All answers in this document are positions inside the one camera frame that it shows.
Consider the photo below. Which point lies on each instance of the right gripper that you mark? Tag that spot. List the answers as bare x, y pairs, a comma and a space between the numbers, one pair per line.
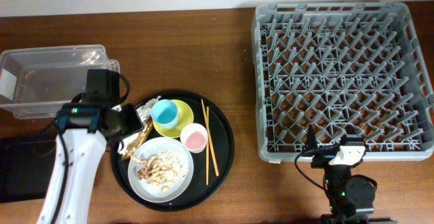
325, 153

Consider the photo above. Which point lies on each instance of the clear plastic bin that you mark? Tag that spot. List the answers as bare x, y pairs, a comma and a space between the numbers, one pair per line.
36, 82

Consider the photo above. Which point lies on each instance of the pink cup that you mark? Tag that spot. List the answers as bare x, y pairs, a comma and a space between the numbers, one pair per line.
194, 137

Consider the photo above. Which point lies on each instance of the wooden chopstick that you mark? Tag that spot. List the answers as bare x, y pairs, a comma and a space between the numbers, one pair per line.
211, 147
207, 154

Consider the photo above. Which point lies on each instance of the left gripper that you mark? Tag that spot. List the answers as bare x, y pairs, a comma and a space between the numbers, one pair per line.
130, 113

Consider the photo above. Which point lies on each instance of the white gold wrapper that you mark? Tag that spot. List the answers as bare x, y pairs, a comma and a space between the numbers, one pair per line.
132, 143

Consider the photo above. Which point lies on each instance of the black rectangular bin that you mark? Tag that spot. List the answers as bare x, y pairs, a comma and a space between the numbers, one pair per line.
26, 167

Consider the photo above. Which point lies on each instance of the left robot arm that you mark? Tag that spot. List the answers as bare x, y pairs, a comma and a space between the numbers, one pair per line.
85, 126

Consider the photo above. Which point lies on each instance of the round black tray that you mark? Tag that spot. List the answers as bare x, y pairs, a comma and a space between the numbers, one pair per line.
196, 191

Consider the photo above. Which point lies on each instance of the right wooden chopstick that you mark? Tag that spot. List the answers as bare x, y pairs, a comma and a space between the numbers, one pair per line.
211, 147

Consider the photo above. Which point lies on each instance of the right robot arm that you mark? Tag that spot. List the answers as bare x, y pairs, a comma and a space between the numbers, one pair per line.
351, 197

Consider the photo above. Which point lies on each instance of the left wooden chopstick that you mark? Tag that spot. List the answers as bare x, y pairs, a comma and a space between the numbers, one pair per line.
207, 154

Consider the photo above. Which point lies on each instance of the blue cup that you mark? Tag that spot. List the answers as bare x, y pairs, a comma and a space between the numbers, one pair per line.
165, 113

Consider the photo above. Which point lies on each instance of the grey dishwasher rack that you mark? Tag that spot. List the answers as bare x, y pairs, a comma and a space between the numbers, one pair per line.
334, 65

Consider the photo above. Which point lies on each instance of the grey plate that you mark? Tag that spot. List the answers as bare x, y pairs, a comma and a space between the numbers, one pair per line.
148, 192

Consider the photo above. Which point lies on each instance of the food scraps on plate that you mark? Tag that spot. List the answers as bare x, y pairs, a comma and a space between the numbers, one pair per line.
163, 169

